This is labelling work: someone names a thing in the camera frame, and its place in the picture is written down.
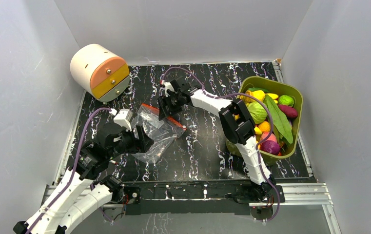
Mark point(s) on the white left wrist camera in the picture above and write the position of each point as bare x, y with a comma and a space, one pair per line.
123, 118

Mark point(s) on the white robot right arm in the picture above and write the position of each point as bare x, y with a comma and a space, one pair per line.
238, 127

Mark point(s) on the yellow toy banana bunch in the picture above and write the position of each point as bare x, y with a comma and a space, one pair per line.
259, 95

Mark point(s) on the green toy cabbage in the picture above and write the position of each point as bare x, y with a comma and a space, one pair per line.
257, 112

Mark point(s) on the long green toy leaf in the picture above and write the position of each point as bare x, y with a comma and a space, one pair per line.
280, 120

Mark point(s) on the lime green toy fruit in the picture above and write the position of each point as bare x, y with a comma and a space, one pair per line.
286, 100

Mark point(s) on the orange toy fruit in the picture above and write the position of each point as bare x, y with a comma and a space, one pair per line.
265, 126

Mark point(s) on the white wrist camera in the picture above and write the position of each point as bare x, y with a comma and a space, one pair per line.
123, 118
167, 88

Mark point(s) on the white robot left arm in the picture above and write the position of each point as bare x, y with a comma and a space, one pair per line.
62, 212

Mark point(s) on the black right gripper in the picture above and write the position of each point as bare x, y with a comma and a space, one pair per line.
172, 100

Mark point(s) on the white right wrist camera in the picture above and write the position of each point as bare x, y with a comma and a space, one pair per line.
167, 88

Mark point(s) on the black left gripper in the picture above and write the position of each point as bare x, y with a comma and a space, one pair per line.
141, 144

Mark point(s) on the dark purple toy onion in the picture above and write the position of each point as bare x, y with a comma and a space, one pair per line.
270, 147

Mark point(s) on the olive green plastic bin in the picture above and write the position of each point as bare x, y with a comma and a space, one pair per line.
270, 86

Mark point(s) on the round white mini drawer cabinet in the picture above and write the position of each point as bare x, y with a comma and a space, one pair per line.
100, 72

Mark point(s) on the clear zip bag orange zipper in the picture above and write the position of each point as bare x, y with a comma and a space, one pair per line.
162, 132

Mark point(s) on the pink toy peach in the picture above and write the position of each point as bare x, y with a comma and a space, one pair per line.
265, 136

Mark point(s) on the purple toy sweet potato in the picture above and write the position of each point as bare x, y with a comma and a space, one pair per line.
290, 112

